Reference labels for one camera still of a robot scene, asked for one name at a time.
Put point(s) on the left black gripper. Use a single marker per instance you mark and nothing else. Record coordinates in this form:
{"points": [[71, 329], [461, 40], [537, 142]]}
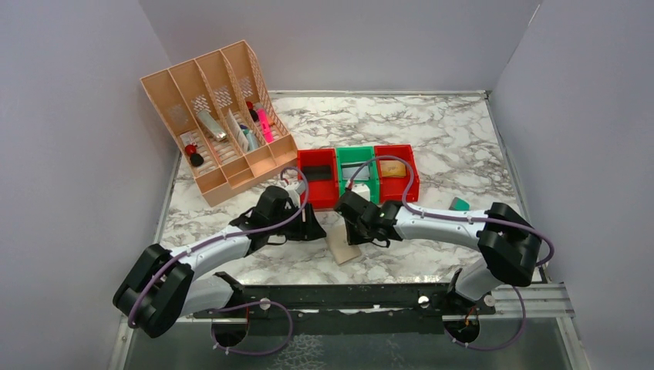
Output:
{"points": [[305, 227]]}

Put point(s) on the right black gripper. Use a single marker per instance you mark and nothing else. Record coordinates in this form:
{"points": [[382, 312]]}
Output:
{"points": [[359, 230]]}

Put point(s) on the beige card holder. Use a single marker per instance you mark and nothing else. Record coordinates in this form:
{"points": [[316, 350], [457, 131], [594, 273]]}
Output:
{"points": [[339, 246]]}

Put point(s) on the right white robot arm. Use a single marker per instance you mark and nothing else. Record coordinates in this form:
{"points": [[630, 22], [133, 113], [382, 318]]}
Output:
{"points": [[508, 245]]}

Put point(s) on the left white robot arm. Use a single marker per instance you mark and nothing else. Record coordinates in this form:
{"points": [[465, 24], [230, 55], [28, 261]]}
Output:
{"points": [[164, 285]]}

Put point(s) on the black card in bin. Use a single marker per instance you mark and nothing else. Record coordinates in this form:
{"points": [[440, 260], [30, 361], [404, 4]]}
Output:
{"points": [[317, 173]]}

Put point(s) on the grey card in bin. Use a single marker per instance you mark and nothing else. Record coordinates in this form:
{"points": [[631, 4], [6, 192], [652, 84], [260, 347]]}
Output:
{"points": [[357, 172]]}

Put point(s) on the gold card in bin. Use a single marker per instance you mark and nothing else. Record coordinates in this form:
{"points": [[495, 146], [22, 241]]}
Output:
{"points": [[392, 169]]}

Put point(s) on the right red bin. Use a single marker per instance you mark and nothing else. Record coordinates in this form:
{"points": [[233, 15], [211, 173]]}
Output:
{"points": [[392, 188]]}

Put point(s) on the green bin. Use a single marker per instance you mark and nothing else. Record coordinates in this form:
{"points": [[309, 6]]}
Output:
{"points": [[349, 159]]}

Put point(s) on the pink highlighter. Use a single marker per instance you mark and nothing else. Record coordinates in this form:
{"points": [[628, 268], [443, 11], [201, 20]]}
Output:
{"points": [[265, 125]]}

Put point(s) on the red and black stamp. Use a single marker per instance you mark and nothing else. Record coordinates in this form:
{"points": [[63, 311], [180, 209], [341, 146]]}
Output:
{"points": [[195, 159]]}

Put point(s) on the teal eraser block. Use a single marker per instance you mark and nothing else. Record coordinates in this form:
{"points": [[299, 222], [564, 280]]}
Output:
{"points": [[458, 204]]}

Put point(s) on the silver stapler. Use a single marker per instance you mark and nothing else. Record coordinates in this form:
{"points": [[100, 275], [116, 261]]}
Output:
{"points": [[211, 124]]}

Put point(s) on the peach desk file organizer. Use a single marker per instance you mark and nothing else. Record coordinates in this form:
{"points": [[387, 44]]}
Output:
{"points": [[229, 83]]}

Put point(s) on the black mounting rail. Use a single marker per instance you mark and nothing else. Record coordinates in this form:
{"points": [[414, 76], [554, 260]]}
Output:
{"points": [[342, 309]]}

